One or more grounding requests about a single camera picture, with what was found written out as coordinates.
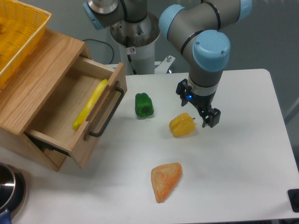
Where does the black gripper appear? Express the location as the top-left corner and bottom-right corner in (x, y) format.
(176, 79), (221, 128)

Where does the black drawer handle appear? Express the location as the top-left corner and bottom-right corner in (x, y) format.
(89, 87), (125, 137)

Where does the wooden top drawer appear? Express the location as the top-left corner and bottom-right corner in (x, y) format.
(25, 56), (127, 168)

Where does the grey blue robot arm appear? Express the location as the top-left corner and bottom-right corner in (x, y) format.
(83, 0), (253, 127)

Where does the wooden drawer cabinet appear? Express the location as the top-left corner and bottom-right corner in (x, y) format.
(0, 29), (90, 171)

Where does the yellow toy bell pepper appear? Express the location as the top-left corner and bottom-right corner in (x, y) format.
(169, 112), (196, 137)

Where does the green toy bell pepper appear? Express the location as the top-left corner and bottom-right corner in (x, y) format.
(135, 93), (154, 118)

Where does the orange toy sandwich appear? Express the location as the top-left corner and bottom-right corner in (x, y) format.
(151, 162), (183, 203)

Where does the yellow toy banana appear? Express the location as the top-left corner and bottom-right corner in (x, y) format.
(72, 79), (108, 131)

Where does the black corner object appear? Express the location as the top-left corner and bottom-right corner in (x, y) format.
(287, 189), (299, 213)

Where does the yellow plastic basket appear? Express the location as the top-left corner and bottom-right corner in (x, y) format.
(0, 0), (52, 87)

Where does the metal pot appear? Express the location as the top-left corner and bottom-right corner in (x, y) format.
(0, 163), (27, 221)

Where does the white table frame bracket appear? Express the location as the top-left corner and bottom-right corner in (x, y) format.
(155, 55), (176, 74)

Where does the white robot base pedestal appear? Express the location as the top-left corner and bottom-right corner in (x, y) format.
(110, 12), (160, 75)

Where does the black cable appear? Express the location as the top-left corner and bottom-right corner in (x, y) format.
(82, 38), (114, 65)

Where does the blue pot handle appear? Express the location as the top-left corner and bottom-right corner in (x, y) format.
(0, 209), (12, 224)

